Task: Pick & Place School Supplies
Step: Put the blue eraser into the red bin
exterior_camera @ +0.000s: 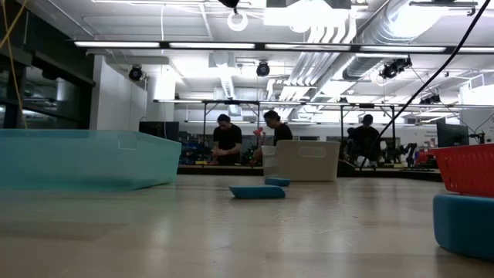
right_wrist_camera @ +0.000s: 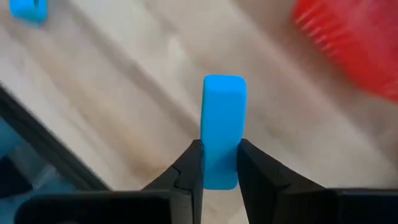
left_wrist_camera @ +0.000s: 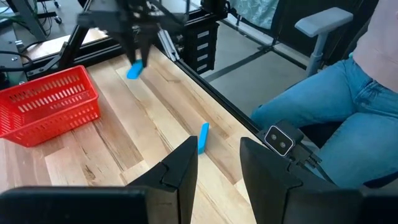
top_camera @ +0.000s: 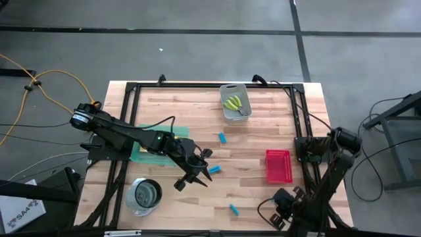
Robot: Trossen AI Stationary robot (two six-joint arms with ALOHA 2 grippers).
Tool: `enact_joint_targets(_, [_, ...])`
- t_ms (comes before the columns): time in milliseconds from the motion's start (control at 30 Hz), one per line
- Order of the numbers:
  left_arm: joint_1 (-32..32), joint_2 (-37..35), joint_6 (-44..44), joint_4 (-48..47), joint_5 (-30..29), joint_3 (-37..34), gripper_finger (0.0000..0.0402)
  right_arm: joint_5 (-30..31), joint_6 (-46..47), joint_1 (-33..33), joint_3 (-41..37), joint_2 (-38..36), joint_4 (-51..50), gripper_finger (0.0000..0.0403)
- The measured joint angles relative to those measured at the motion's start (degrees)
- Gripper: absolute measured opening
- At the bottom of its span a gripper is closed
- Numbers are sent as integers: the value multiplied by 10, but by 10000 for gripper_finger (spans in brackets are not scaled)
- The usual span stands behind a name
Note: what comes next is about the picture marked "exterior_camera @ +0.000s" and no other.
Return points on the small blue bowl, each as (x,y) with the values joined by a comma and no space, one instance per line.
(278,182)

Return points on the blue eraser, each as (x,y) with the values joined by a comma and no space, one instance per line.
(256,192)
(463,228)

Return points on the black background robot arm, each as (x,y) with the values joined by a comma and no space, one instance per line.
(409,151)

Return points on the person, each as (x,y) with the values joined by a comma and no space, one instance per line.
(281,133)
(364,141)
(227,141)

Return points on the grey plastic bin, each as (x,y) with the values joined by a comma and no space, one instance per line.
(308,162)

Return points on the black round ceiling speaker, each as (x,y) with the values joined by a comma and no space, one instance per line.
(262,69)
(135,73)

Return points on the black beam with light strips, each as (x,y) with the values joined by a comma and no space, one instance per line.
(212,45)

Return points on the teal translucent plastic tray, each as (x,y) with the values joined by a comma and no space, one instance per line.
(88,162)

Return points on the black ceiling spotlight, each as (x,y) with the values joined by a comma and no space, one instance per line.
(430,99)
(393,68)

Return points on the red background object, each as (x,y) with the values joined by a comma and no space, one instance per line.
(424,159)

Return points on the black monitor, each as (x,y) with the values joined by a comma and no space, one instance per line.
(452,136)

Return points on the red plastic mesh basket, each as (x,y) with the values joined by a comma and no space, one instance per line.
(467,170)

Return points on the black background rig frame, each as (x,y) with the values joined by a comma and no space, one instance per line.
(231,102)

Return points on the black metal table frame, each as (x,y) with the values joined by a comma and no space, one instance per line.
(216,170)

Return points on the silver ventilation duct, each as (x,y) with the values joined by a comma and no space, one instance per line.
(366,63)

